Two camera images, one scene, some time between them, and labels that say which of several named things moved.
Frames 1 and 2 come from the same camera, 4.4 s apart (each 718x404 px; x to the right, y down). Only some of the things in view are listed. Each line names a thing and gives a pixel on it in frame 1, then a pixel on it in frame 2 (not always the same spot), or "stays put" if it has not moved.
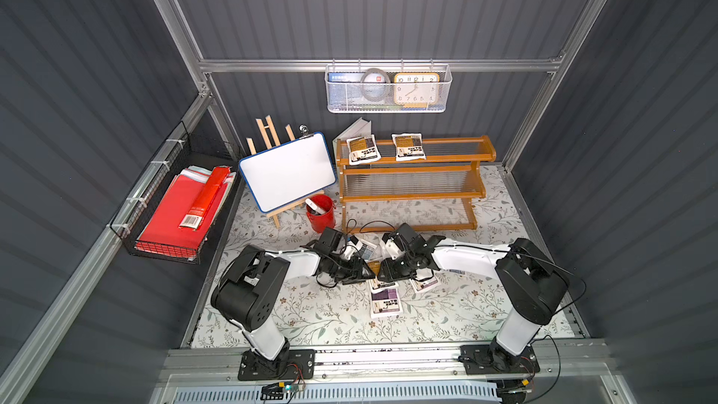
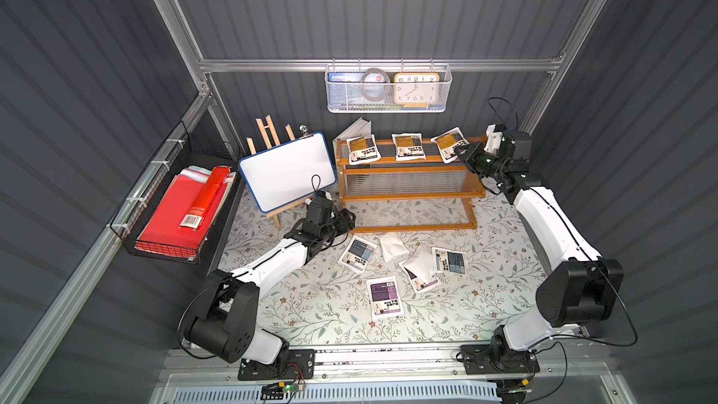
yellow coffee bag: (409, 146) stays put
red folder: (163, 233) stays put
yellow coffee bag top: (363, 149) stays put
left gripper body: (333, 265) -> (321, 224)
